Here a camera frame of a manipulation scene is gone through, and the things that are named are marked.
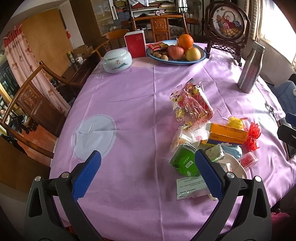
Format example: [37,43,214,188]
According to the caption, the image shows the white paper sachet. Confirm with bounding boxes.
[176,175,218,201]

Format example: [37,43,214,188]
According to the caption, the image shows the blue face mask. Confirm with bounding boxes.
[221,144,243,160]

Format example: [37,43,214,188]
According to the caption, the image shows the red ribbon pompom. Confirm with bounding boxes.
[244,122,261,152]

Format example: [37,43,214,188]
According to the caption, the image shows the green tissue packet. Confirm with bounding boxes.
[169,143,200,176]

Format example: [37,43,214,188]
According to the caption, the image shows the clear cup red contents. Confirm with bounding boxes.
[240,152,258,169]

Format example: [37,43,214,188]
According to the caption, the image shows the orange medicine box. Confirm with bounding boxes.
[202,123,248,145]

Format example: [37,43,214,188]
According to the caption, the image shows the yellow ribbon pompom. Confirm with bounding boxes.
[227,116,244,130]

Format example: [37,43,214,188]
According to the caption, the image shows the red patterned cellophane wrapper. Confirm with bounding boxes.
[170,78,214,130]

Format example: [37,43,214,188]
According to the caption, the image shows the steel thermos bottle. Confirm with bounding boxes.
[237,42,265,93]

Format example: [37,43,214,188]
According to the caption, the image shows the wooden armchair left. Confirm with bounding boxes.
[1,61,82,159]

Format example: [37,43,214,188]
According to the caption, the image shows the purple tablecloth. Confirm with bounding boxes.
[50,50,295,240]

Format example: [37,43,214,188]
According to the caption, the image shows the blue fruit plate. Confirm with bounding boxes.
[146,38,206,65]

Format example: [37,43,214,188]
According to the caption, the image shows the white ceramic lidded jar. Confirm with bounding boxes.
[102,48,132,74]

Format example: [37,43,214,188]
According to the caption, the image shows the yellow-green apple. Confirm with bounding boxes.
[185,47,201,62]

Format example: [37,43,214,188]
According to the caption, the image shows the round embroidered table screen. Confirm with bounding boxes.
[205,1,250,66]

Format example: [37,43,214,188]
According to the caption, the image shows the pink floral curtain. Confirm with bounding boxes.
[4,24,70,116]

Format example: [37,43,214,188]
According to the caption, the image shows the red apple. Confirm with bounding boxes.
[167,45,184,60]

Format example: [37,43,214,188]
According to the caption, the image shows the orange fruit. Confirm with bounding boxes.
[178,34,194,50]

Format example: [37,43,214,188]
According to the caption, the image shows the red and white box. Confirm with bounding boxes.
[124,30,147,59]

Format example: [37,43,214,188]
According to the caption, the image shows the wooden chair far side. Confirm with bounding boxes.
[132,14,189,42]

